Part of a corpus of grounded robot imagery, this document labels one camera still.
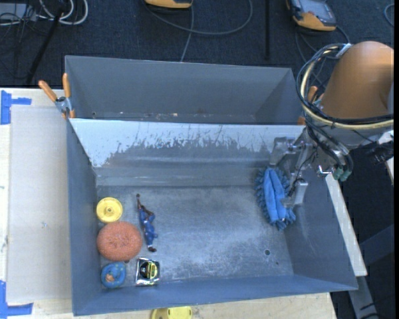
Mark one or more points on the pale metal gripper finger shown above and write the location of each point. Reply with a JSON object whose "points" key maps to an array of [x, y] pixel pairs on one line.
{"points": [[281, 148], [298, 193]]}

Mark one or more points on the blue microfibre duster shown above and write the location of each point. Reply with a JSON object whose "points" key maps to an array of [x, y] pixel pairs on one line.
{"points": [[272, 196]]}

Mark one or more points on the grey metal bin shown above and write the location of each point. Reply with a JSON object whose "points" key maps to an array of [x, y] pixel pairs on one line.
{"points": [[203, 231]]}

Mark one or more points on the blue toy figure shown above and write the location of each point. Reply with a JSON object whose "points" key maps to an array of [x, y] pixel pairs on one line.
{"points": [[148, 226]]}

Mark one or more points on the black and yellow tape measure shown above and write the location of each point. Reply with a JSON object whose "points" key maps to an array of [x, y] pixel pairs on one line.
{"points": [[147, 271]]}

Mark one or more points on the yellow round disc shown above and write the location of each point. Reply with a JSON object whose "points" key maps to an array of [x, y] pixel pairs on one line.
{"points": [[109, 209]]}

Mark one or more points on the orange round scouring pad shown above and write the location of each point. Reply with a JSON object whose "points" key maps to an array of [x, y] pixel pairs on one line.
{"points": [[119, 241]]}

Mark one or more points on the pale wood board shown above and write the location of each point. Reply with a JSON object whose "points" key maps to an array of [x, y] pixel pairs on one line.
{"points": [[36, 194]]}

